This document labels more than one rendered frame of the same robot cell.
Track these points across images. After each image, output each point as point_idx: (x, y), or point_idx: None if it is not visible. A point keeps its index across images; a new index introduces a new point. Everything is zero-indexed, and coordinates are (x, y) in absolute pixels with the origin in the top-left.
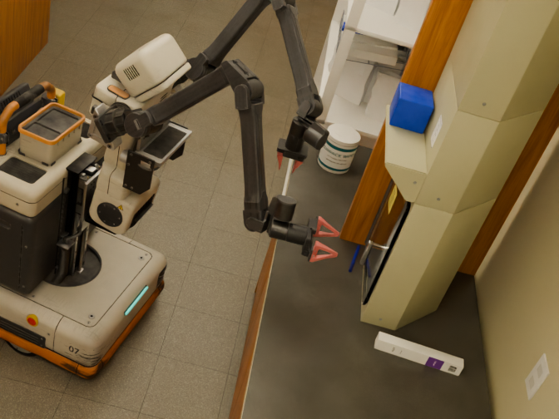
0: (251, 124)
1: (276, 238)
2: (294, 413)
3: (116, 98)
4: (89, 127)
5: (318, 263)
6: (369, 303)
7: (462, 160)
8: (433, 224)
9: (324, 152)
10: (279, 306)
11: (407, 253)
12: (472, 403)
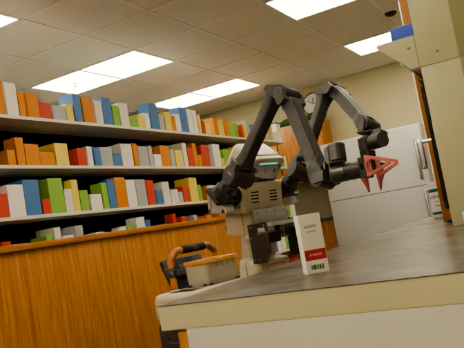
0: (293, 110)
1: (337, 177)
2: (355, 250)
3: None
4: (208, 205)
5: (416, 228)
6: (448, 197)
7: (433, 5)
8: (449, 76)
9: (432, 201)
10: (365, 239)
11: (446, 120)
12: None
